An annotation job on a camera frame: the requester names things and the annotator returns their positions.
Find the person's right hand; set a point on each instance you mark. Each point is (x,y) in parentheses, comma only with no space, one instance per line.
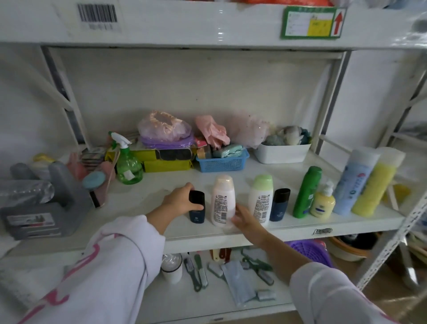
(250,223)

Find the person's left hand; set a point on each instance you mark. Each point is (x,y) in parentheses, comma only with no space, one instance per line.
(178,202)

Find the person's right fingers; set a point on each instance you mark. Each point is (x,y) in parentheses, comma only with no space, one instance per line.
(239,217)

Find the person's left thumb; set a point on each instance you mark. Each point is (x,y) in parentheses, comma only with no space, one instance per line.
(196,207)

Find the dark blue black-capped bottle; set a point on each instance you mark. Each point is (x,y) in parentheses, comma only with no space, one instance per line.
(197,217)
(279,205)

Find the white bottle with pink cap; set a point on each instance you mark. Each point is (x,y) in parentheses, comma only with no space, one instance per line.
(222,200)

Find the person's right forearm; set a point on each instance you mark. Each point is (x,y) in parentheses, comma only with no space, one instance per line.
(317,290)

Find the person's left forearm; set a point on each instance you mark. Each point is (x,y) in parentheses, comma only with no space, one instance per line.
(110,267)

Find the white bottle with green cap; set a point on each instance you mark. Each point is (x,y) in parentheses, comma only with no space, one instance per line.
(261,200)

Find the blue plastic basket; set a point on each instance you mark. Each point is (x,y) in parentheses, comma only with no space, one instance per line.
(222,164)

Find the yellow box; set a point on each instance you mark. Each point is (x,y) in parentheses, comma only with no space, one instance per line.
(166,165)

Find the teal sponge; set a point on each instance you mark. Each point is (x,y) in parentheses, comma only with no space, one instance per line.
(228,151)

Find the white cylindrical cup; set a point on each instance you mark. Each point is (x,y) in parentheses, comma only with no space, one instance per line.
(171,268)

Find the grey flat packet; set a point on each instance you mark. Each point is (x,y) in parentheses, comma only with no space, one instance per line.
(238,283)

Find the purple plastic bag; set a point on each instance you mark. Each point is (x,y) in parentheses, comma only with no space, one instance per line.
(166,143)

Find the green plastic bottle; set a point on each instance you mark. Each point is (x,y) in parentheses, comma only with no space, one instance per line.
(307,193)

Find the white plastic bin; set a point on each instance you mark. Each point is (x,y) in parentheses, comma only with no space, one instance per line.
(282,154)

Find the pink rubber glove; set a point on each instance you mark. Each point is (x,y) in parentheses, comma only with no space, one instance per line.
(212,130)

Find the green spray bottle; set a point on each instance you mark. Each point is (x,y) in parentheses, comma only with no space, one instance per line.
(128,167)

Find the purple plastic basket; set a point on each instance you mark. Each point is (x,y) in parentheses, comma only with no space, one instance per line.
(312,252)

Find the small grey packet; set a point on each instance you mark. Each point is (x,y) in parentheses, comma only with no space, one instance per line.
(266,295)

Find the yellow pump bottle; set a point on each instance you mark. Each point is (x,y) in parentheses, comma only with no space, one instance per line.
(322,204)

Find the pink shower cap in bag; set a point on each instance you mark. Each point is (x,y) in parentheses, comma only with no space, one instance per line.
(165,126)

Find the translucent pink dotted bag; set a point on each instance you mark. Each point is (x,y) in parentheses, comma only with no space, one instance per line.
(250,130)

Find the bath puffs bundle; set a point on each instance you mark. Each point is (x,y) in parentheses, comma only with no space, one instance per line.
(288,135)

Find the pink holder with blue disc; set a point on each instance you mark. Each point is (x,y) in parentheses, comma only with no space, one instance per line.
(98,182)

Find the beige bowl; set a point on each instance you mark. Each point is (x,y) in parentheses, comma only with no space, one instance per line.
(350,248)

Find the stack of scrub pads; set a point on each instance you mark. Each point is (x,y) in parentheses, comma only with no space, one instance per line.
(92,156)

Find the tall blue white-capped bottle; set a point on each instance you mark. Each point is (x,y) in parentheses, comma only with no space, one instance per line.
(353,182)

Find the tall yellow white-capped bottle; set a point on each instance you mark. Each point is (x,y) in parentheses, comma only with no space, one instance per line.
(375,187)

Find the grey plastic caddy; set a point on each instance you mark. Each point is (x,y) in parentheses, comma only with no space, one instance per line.
(46,217)

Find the clear plastic packet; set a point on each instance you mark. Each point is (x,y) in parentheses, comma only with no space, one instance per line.
(26,193)

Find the white metal shelf rack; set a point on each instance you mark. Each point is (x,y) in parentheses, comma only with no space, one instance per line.
(206,26)

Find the green-framed label with red arrow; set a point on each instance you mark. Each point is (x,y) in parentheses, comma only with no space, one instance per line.
(312,22)

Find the barcode sticker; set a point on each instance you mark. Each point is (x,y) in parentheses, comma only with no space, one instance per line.
(97,14)

